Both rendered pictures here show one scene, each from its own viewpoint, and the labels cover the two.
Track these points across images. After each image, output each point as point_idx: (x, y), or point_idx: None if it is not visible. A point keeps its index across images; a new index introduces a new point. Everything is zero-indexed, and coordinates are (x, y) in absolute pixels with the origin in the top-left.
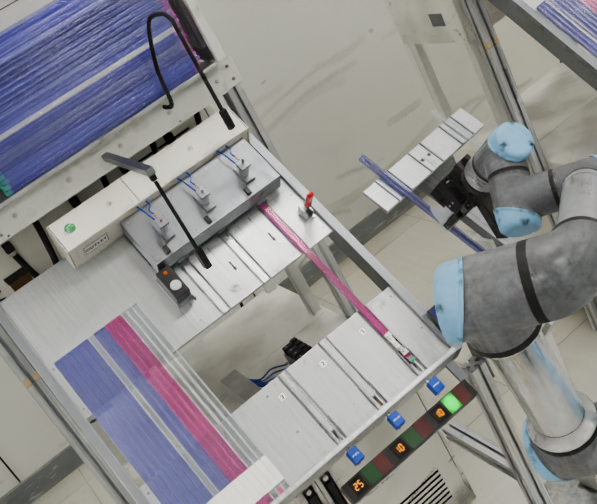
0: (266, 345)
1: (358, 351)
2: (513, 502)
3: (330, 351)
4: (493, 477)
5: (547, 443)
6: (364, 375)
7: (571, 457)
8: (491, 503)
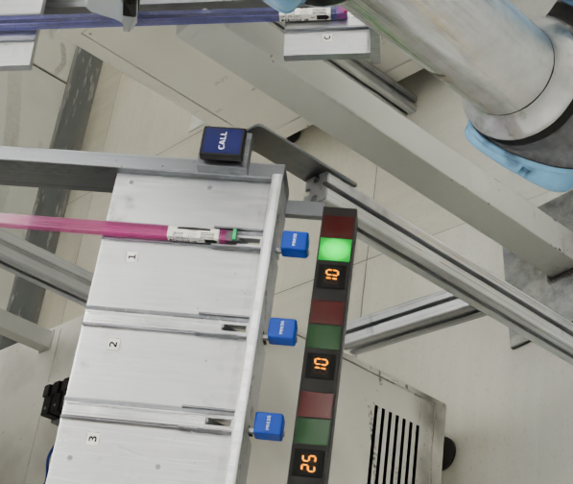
0: (17, 441)
1: (150, 287)
2: (492, 373)
3: (109, 320)
4: (441, 369)
5: (532, 119)
6: (186, 311)
7: None
8: (468, 399)
